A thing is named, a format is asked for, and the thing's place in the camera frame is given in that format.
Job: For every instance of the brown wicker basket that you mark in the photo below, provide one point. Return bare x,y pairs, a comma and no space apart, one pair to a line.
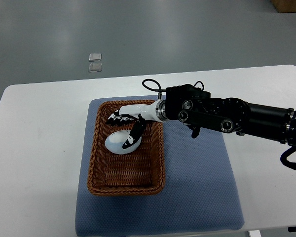
141,172

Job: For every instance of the upper metal floor plate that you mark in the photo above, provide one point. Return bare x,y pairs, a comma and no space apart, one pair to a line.
93,57

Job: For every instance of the lower metal floor plate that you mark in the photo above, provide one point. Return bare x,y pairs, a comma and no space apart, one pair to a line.
95,67

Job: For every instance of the cardboard box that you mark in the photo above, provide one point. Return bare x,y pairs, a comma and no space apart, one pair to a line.
284,6

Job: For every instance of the metal floor plate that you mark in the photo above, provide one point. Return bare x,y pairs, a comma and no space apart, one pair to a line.
93,57
95,67

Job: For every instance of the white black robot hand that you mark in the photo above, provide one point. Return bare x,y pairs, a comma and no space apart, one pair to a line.
143,112

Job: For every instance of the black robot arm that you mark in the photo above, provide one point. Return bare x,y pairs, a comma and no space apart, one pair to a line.
195,108

